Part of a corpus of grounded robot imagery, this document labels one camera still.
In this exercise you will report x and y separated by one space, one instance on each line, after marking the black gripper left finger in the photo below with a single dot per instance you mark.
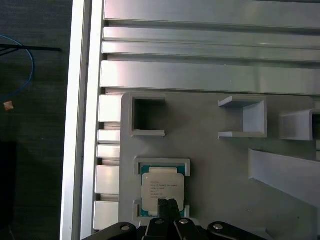
162 210

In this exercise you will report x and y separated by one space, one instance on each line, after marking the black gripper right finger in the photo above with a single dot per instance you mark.
173 210

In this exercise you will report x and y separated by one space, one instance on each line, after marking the silver CPU chip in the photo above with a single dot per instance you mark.
162 185

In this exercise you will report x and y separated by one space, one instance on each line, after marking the gray parts rack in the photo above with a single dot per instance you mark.
200 162

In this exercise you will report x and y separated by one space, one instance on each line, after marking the small brown tag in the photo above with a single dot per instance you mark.
8 105

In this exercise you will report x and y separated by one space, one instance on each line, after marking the thin black rod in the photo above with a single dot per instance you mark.
37 49

